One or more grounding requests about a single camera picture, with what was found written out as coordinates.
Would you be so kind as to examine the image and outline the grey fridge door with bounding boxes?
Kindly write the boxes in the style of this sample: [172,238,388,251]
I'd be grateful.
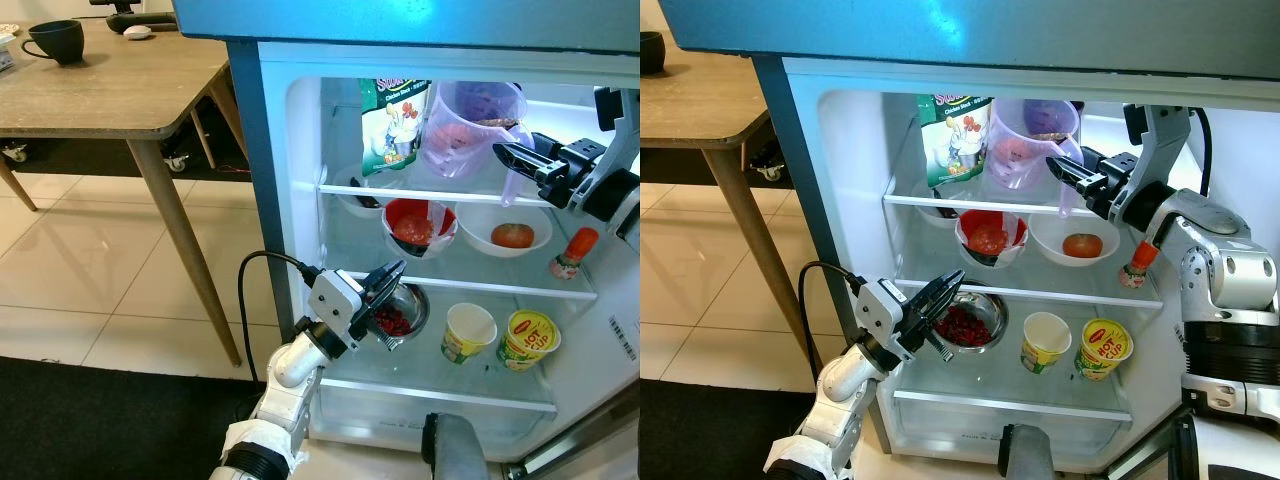
[1105,418,1193,480]
[500,378,641,480]

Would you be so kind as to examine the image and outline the black wheeled cabinet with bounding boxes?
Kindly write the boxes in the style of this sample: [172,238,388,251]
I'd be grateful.
[640,148,791,187]
[0,135,251,183]

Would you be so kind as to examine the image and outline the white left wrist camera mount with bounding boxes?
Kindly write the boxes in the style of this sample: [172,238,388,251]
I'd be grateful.
[858,280,917,351]
[306,267,371,339]

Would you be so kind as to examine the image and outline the green white stock pouch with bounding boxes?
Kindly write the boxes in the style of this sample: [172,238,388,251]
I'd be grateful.
[918,95,996,191]
[357,78,434,179]

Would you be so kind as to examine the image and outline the grey freezer door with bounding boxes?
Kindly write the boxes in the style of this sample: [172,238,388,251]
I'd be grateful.
[660,0,1280,83]
[170,0,641,53]

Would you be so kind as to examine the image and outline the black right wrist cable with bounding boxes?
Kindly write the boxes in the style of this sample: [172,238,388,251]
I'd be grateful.
[1190,108,1217,167]

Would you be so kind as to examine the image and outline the black monitor stand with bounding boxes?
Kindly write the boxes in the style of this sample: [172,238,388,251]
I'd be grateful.
[88,0,179,34]

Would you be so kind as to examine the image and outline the yellow hot cup noodles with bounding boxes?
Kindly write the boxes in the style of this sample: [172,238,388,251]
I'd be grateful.
[497,309,562,373]
[1074,318,1135,382]

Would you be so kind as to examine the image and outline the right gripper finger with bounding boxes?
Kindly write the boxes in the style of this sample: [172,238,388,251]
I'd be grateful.
[1054,162,1106,197]
[497,152,550,185]
[1050,152,1110,182]
[493,142,554,172]

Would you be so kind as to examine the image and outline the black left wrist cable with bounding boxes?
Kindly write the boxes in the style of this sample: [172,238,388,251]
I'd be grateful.
[236,250,323,391]
[796,262,883,389]

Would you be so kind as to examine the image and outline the silver grey fridge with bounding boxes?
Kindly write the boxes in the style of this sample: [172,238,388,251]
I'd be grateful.
[170,0,641,480]
[660,0,1280,480]

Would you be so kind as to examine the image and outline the clear crisper drawer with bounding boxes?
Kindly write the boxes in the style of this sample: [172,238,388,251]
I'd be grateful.
[308,385,557,463]
[885,395,1131,471]

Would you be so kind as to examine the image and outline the glass fridge shelf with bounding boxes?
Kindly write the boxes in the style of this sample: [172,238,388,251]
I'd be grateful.
[317,150,566,208]
[882,165,1089,219]
[893,240,1166,309]
[330,225,601,301]
[890,350,1136,421]
[318,340,561,413]

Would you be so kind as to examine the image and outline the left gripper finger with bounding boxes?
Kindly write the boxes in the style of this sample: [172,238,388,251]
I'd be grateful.
[925,318,956,364]
[908,269,967,313]
[372,305,401,353]
[362,260,409,303]

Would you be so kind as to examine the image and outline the white paper noodle cup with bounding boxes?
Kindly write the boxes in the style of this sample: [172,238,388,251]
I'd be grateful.
[1020,311,1073,376]
[441,302,499,366]

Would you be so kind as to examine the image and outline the clear plastic pitcher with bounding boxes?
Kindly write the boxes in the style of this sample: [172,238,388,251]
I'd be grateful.
[985,98,1086,219]
[420,80,537,209]

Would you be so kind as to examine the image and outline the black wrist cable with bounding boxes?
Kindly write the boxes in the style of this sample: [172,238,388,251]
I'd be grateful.
[236,250,323,391]
[1190,108,1217,167]
[796,262,883,389]

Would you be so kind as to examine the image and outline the red bowl with tomato pieces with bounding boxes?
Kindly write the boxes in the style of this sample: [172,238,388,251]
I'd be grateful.
[383,198,459,260]
[955,208,1029,269]

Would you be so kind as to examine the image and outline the wide white bowl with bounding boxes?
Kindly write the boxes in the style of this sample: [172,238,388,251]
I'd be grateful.
[1028,213,1121,268]
[455,203,554,259]

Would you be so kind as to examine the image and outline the steel bowl of red berries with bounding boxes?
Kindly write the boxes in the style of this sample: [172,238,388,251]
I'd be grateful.
[360,283,431,353]
[930,290,1009,353]

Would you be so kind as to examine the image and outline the red capped sauce bottle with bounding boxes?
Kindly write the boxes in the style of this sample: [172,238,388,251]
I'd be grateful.
[1118,238,1166,291]
[549,227,601,280]

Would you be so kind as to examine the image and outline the wooden table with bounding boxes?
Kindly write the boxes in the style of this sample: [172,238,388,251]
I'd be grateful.
[0,15,251,368]
[640,30,817,363]

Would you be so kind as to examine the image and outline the small white bowl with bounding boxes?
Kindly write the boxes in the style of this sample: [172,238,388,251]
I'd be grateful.
[905,195,966,229]
[335,185,403,220]

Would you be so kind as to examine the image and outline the black floor mat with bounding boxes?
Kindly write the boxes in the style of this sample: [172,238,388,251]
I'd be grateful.
[0,355,273,480]
[640,380,831,480]

